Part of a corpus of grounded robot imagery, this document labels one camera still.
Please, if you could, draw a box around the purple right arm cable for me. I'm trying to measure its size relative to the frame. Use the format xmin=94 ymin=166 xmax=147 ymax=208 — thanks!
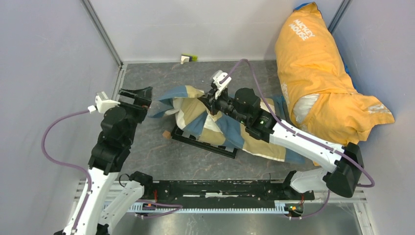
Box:
xmin=220 ymin=58 xmax=376 ymax=188

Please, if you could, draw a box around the yellow Mickey Mouse pillow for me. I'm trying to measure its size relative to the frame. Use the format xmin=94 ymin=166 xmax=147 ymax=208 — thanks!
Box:
xmin=275 ymin=2 xmax=395 ymax=145

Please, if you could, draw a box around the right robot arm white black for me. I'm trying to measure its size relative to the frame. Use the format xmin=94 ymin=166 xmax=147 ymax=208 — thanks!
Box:
xmin=199 ymin=86 xmax=364 ymax=200

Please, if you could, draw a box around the black white checkerboard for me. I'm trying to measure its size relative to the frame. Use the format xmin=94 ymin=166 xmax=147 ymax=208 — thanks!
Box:
xmin=171 ymin=125 xmax=238 ymax=159

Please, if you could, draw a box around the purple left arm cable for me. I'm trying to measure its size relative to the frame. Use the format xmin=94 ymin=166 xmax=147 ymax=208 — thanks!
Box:
xmin=41 ymin=109 xmax=98 ymax=233

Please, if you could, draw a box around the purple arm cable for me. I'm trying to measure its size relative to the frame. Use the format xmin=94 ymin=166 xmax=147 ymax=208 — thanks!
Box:
xmin=220 ymin=58 xmax=376 ymax=188
xmin=41 ymin=109 xmax=98 ymax=233

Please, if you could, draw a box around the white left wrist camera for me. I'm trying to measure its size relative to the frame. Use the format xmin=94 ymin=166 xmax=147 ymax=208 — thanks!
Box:
xmin=88 ymin=92 xmax=120 ymax=114

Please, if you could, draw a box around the small white green block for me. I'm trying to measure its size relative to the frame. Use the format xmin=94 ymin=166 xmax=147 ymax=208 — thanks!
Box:
xmin=180 ymin=54 xmax=198 ymax=65

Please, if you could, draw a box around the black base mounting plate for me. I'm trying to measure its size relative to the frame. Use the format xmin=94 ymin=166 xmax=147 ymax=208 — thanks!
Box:
xmin=142 ymin=180 xmax=315 ymax=202

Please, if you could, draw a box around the blue beige checkered pillowcase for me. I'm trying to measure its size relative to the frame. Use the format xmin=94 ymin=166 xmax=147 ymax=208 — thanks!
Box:
xmin=150 ymin=85 xmax=305 ymax=164

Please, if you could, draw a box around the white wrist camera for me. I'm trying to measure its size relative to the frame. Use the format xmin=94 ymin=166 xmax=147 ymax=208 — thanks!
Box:
xmin=88 ymin=92 xmax=120 ymax=114
xmin=211 ymin=70 xmax=232 ymax=99

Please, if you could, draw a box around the aluminium frame rail front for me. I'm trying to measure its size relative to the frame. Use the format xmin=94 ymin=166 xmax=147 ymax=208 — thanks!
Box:
xmin=74 ymin=181 xmax=367 ymax=203

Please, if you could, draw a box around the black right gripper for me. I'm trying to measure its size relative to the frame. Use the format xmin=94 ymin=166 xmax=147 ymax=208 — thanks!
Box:
xmin=198 ymin=86 xmax=249 ymax=125

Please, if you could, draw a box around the small wooden letter cube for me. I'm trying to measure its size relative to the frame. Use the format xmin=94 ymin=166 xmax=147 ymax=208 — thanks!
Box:
xmin=162 ymin=130 xmax=172 ymax=139

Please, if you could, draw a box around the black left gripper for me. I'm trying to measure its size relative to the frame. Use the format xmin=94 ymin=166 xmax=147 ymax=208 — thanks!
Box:
xmin=118 ymin=86 xmax=153 ymax=145

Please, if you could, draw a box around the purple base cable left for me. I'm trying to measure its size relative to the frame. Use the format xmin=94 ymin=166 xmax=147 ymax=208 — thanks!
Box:
xmin=134 ymin=199 xmax=183 ymax=219

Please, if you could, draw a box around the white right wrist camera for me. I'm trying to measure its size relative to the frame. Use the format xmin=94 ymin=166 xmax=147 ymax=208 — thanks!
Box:
xmin=211 ymin=70 xmax=232 ymax=99

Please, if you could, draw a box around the aluminium frame post right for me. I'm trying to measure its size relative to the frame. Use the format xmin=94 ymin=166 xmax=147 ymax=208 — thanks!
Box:
xmin=327 ymin=0 xmax=352 ymax=34

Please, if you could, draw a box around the aluminium frame post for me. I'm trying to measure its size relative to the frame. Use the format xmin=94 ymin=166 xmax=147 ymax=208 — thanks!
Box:
xmin=327 ymin=0 xmax=352 ymax=34
xmin=80 ymin=0 xmax=123 ymax=68

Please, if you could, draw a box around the white slotted cable duct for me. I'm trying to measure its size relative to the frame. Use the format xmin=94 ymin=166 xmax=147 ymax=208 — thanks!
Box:
xmin=127 ymin=202 xmax=303 ymax=215

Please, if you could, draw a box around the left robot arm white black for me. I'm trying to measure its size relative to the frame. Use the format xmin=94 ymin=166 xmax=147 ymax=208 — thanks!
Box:
xmin=57 ymin=87 xmax=154 ymax=235

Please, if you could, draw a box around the aluminium frame post left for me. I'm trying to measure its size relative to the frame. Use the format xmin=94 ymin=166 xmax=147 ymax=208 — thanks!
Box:
xmin=80 ymin=0 xmax=123 ymax=68

